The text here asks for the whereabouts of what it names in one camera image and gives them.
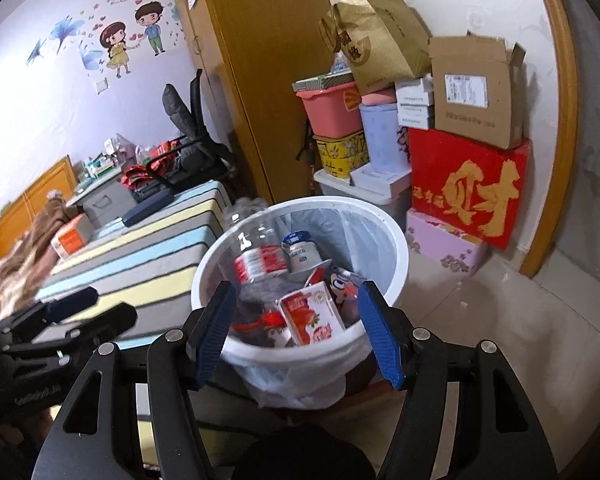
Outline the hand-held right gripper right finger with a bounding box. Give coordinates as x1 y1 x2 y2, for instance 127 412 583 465
357 281 558 480

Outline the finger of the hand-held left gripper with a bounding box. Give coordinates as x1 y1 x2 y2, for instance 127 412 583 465
9 302 139 357
0 286 100 336

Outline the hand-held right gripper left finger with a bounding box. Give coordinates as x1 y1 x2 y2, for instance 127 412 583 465
32 280 239 480

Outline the red drink can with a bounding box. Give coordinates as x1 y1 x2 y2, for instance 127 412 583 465
325 266 366 311

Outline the red white drink carton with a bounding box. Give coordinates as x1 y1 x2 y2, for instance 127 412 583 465
278 281 347 347

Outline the clear bottle red cap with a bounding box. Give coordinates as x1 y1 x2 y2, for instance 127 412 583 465
220 215 293 336

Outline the white trash bin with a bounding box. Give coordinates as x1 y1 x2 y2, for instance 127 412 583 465
191 196 411 408

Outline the brown blanket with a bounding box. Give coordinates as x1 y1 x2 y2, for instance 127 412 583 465
0 194 78 321

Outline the orange white cardboard box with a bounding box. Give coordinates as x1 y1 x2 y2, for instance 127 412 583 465
50 213 95 260

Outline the striped tablecloth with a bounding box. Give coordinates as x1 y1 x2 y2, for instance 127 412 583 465
32 179 233 441

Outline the translucent bin liner bag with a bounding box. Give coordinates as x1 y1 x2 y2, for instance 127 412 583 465
200 205 398 409

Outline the grey nightstand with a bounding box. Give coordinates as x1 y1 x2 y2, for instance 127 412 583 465
67 167 141 228

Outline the pink floral box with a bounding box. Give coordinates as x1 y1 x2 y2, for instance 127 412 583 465
405 209 488 278

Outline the wooden headboard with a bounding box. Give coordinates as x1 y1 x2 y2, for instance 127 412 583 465
0 155 78 261

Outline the dark blue glasses case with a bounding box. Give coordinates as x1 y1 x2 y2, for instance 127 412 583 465
122 189 175 227

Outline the pile of small medicine boxes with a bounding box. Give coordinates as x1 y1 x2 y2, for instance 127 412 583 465
77 135 136 181

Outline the red plaid bag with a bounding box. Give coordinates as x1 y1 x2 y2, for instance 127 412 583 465
122 142 181 191

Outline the grey lidded storage bin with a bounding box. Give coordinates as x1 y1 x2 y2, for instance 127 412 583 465
313 166 412 216

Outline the white foam tray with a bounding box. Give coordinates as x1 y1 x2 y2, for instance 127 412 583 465
350 162 412 196

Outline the red gift box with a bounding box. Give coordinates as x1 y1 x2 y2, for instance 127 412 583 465
407 127 533 252

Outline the black office chair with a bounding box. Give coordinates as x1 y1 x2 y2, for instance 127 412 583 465
145 70 236 196

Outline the yellow patterned box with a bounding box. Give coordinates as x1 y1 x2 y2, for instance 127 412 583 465
312 131 370 173

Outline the lavender bin pink lid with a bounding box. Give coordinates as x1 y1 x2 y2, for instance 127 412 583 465
358 89 412 171

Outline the pink storage bin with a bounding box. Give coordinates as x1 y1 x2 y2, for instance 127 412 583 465
296 82 365 138

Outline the open cardboard box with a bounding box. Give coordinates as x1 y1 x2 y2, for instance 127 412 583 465
428 34 527 150

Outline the striped flat box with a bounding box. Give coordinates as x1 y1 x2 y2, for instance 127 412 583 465
292 71 356 92

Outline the wooden wardrobe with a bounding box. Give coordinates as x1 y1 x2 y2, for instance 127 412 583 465
172 0 333 206

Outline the brown gold paper bag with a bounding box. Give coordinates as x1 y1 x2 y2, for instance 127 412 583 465
319 0 433 96

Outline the cartoon couple wall sticker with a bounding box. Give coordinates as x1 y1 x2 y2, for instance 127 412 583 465
25 0 181 81

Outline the wooden door frame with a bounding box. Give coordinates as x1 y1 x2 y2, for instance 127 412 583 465
519 0 580 280

